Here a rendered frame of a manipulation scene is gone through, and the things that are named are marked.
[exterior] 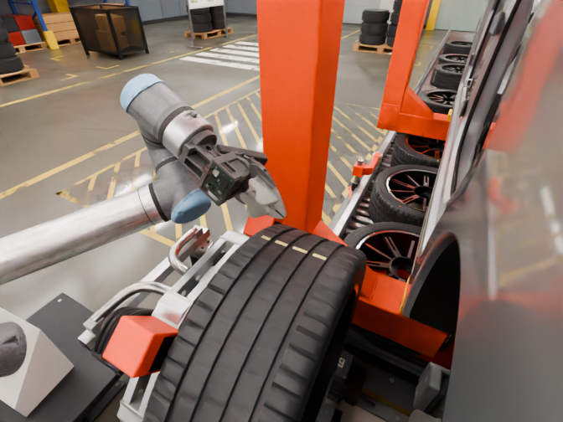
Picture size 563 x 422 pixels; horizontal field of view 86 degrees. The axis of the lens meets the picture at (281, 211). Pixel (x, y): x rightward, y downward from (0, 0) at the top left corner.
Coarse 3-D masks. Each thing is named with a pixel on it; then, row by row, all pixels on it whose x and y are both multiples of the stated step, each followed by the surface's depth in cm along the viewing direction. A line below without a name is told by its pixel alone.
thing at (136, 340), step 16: (128, 320) 49; (144, 320) 52; (160, 320) 56; (112, 336) 49; (128, 336) 48; (144, 336) 48; (160, 336) 49; (176, 336) 53; (112, 352) 48; (128, 352) 47; (144, 352) 47; (160, 352) 50; (128, 368) 46; (144, 368) 47
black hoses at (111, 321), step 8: (112, 312) 64; (120, 312) 64; (128, 312) 64; (136, 312) 64; (144, 312) 65; (104, 320) 63; (112, 320) 63; (104, 328) 63; (112, 328) 62; (96, 336) 63; (104, 336) 63; (96, 344) 63; (104, 344) 63; (96, 352) 64; (104, 360) 62; (112, 368) 61
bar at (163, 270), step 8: (208, 232) 94; (192, 240) 90; (200, 240) 92; (184, 248) 87; (192, 248) 89; (184, 256) 87; (160, 264) 83; (168, 264) 83; (152, 272) 80; (160, 272) 80; (168, 272) 83; (144, 280) 78; (152, 280) 78; (160, 280) 81; (136, 296) 74; (144, 296) 77; (128, 304) 73; (136, 304) 75; (80, 336) 66; (88, 336) 66; (88, 344) 66
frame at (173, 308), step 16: (224, 240) 70; (240, 240) 70; (208, 256) 66; (224, 256) 66; (192, 272) 63; (176, 288) 59; (192, 288) 63; (160, 304) 57; (176, 304) 57; (192, 304) 57; (176, 320) 55; (128, 384) 56; (144, 384) 58; (128, 400) 56; (144, 400) 55; (128, 416) 55
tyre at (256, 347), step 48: (288, 240) 64; (240, 288) 53; (288, 288) 53; (336, 288) 52; (192, 336) 49; (240, 336) 48; (288, 336) 47; (192, 384) 46; (240, 384) 45; (288, 384) 43
